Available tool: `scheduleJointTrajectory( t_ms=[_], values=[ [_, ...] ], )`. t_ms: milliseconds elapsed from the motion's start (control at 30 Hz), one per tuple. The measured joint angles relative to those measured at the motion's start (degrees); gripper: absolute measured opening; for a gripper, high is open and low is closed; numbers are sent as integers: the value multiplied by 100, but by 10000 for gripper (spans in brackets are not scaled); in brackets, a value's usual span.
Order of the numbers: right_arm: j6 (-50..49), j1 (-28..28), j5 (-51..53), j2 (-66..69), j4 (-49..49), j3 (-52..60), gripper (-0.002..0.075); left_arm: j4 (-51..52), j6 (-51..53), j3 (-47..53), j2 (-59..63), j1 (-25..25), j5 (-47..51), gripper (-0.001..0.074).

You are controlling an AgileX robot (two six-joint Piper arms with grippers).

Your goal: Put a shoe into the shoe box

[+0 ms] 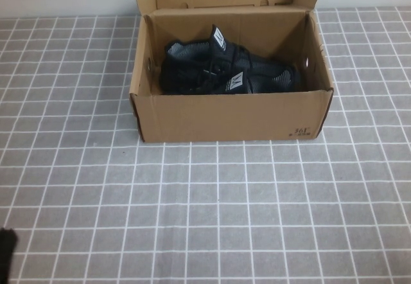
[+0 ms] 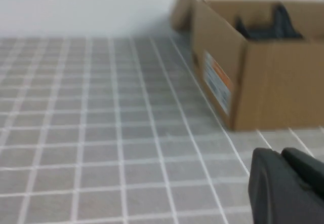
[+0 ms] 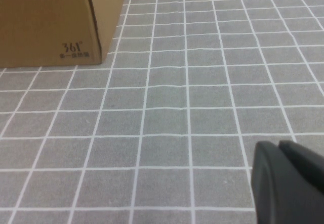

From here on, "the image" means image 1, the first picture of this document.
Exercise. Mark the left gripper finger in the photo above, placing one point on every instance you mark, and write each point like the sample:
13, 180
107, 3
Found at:
6, 255

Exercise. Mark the black mesh sneaker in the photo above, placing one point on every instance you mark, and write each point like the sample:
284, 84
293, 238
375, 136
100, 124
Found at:
237, 81
189, 51

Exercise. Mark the brown cardboard shoe box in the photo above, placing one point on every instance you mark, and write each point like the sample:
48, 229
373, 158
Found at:
224, 117

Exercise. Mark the grey checked tablecloth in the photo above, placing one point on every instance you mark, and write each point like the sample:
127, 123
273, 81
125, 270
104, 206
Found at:
224, 216

